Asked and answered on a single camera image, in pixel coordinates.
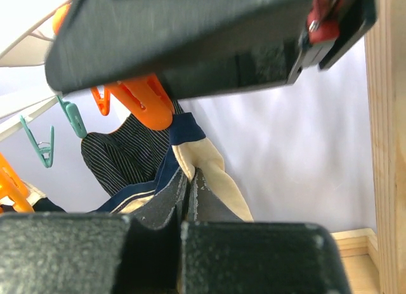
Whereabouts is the orange clothes peg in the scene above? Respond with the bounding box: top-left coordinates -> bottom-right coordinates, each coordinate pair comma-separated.
45,3 -> 175,131
1,155 -> 34,213

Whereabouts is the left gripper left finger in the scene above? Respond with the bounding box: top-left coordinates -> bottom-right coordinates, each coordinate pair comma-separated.
134,169 -> 188,229

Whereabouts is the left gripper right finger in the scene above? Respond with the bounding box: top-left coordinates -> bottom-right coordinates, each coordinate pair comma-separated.
187,169 -> 242,222

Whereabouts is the black underwear white waistband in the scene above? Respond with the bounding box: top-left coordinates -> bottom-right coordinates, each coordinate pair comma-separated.
1,181 -> 65,213

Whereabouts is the white round clip hanger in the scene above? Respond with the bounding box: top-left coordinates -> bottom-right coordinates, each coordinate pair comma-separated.
1,0 -> 71,140

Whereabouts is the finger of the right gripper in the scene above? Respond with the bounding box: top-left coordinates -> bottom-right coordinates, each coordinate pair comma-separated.
45,0 -> 377,99

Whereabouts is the beige underwear navy trim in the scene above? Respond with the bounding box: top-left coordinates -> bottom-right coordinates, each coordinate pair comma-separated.
96,113 -> 253,222

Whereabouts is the wooden drying rack frame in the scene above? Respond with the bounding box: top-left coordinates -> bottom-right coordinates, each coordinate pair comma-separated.
329,0 -> 406,294

